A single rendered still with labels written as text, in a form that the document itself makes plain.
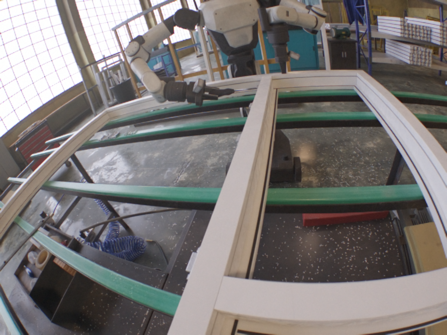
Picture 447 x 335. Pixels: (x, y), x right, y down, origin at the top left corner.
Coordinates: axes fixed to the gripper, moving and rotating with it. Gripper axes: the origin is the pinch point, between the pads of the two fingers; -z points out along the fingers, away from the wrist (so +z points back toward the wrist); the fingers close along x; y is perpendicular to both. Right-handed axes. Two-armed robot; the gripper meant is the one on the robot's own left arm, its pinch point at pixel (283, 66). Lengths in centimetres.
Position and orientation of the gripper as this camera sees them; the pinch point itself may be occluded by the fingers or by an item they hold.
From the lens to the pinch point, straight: 92.4
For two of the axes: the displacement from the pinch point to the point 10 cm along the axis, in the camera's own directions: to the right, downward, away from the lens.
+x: -2.5, 6.4, -7.2
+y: 9.4, -0.2, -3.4
